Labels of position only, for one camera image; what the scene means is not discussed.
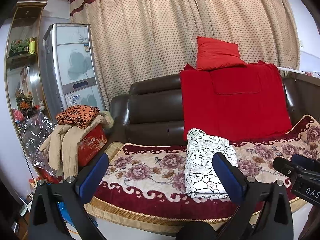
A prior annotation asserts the white crackle-pattern garment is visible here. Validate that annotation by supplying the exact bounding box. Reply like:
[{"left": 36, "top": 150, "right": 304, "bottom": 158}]
[{"left": 184, "top": 128, "right": 238, "bottom": 199}]

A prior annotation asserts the beige padded jacket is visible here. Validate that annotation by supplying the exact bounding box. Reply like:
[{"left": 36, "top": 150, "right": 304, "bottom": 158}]
[{"left": 39, "top": 111, "right": 114, "bottom": 178}]

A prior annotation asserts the red gift box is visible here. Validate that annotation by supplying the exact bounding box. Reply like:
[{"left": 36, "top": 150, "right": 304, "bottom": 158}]
[{"left": 78, "top": 124, "right": 107, "bottom": 167}]

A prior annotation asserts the clear plastic bag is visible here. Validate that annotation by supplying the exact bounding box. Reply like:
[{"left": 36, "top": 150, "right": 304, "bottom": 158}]
[{"left": 18, "top": 112, "right": 56, "bottom": 177}]

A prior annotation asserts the orange black patterned cloth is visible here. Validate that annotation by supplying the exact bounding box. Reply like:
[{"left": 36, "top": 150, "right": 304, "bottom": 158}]
[{"left": 55, "top": 105, "right": 100, "bottom": 128}]

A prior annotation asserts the large red blanket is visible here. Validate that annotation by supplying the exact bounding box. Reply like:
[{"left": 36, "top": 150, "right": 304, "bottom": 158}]
[{"left": 180, "top": 61, "right": 292, "bottom": 141}]

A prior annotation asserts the floral red-bordered sofa blanket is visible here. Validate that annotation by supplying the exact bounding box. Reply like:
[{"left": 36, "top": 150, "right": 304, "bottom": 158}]
[{"left": 85, "top": 115, "right": 319, "bottom": 232}]

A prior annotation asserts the artificial flower bouquet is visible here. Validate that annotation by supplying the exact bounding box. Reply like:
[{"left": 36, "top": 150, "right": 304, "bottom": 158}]
[{"left": 16, "top": 91, "right": 34, "bottom": 118}]

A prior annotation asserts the wooden display shelf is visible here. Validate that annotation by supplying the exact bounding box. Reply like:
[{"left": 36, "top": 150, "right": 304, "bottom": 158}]
[{"left": 4, "top": 0, "right": 48, "bottom": 127}]

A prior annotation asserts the dark brown leather sofa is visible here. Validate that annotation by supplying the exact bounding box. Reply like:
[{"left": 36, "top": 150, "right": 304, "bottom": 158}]
[{"left": 108, "top": 73, "right": 319, "bottom": 146}]

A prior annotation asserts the standing white air conditioner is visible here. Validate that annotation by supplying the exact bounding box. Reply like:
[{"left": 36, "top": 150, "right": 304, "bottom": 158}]
[{"left": 40, "top": 23, "right": 105, "bottom": 123}]

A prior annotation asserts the small red pillow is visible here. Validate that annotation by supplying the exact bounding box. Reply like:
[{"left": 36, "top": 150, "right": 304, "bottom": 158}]
[{"left": 196, "top": 36, "right": 246, "bottom": 71}]

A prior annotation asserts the yellow bottle on shelf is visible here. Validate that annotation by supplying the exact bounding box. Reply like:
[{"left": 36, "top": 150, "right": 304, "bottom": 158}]
[{"left": 28, "top": 37, "right": 36, "bottom": 54}]

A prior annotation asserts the green ornament on shelf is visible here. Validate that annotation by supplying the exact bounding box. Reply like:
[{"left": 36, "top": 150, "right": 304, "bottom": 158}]
[{"left": 9, "top": 38, "right": 29, "bottom": 57}]

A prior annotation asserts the beige dotted curtain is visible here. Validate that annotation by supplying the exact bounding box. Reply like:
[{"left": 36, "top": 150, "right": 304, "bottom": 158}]
[{"left": 69, "top": 0, "right": 300, "bottom": 106}]

